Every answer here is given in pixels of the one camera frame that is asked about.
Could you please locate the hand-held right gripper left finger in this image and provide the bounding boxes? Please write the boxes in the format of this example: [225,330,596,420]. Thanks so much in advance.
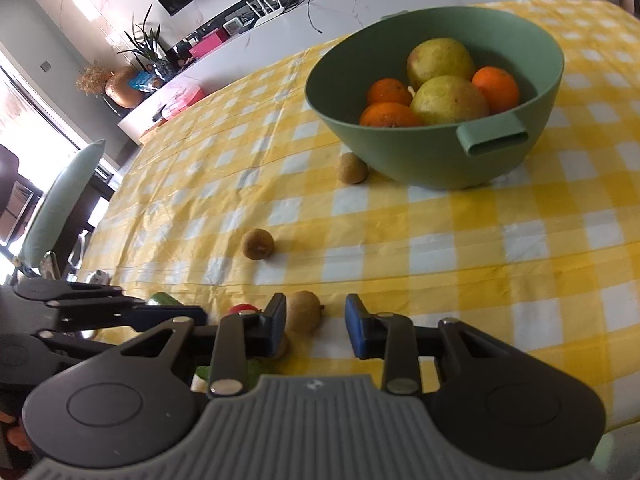
[120,294,287,398]

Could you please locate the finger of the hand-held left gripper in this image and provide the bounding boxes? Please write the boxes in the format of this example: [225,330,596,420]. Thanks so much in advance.
[27,329,123,363]
[14,280,209,332]

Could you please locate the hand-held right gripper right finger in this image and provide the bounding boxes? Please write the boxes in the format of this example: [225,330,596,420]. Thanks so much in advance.
[345,294,506,395]

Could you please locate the green cucumber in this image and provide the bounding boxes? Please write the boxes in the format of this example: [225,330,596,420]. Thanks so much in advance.
[149,291,275,392]

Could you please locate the brown kiwi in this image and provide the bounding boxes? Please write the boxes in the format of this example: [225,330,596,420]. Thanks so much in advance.
[240,228,275,261]

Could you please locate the green colander bowl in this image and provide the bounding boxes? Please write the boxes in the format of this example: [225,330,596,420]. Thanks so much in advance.
[305,6,566,191]

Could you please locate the orange mandarin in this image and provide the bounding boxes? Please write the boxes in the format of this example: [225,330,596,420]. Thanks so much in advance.
[359,102,425,128]
[367,78,413,107]
[471,66,521,115]

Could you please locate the yellow-green pear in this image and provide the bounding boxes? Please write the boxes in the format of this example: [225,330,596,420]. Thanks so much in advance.
[411,75,491,126]
[406,37,476,91]

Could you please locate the person's left hand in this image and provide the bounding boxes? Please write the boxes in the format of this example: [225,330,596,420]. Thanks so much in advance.
[0,410,31,453]

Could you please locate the yellow checked tablecloth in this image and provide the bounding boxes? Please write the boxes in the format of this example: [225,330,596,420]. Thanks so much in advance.
[75,0,640,433]

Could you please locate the green padded chair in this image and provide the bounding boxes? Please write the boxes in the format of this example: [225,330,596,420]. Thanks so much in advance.
[12,139,108,281]

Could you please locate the pink storage boxes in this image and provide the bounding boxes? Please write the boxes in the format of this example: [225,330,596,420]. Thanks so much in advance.
[160,85,206,113]

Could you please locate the copper round vase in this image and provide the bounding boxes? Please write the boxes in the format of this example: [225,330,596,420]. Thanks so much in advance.
[105,66,143,109]

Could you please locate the blue snack packet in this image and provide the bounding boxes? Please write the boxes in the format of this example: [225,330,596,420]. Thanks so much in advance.
[131,70,163,92]

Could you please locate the dried flower bunch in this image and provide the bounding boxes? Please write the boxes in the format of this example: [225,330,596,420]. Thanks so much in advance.
[76,62,113,95]

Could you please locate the green plant in glass vase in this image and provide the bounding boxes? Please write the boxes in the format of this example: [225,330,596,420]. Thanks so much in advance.
[117,5,173,76]

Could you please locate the pink box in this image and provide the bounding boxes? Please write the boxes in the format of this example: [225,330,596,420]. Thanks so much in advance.
[190,29,228,58]

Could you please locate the white router with antennas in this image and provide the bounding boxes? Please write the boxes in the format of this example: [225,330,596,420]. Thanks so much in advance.
[247,0,286,23]

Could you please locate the black cable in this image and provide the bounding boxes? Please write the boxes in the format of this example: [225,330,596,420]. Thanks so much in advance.
[287,0,346,36]

